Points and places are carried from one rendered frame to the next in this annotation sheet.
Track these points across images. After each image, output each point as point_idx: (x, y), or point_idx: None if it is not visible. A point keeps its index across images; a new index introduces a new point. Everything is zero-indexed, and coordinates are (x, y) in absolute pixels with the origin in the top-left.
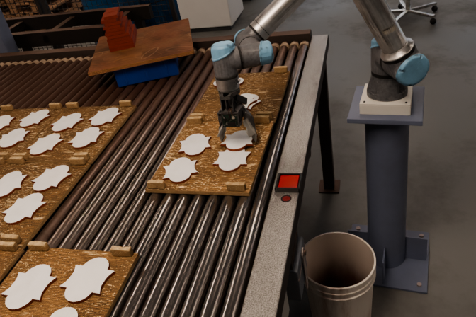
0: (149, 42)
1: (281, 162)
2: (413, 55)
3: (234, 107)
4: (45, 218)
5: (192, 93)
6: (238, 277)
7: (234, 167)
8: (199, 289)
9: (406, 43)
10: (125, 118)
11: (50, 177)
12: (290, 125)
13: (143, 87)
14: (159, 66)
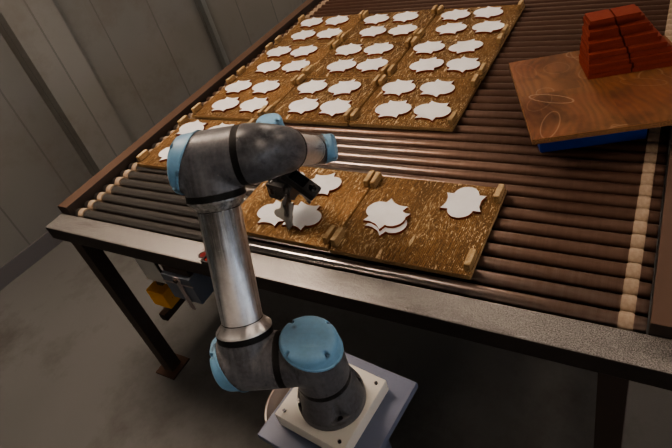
0: (601, 89)
1: (255, 254)
2: (214, 343)
3: (279, 182)
4: (286, 120)
5: (465, 174)
6: (151, 224)
7: (259, 214)
8: (160, 207)
9: (222, 327)
10: (422, 127)
11: (334, 106)
12: (318, 267)
13: (524, 127)
14: None
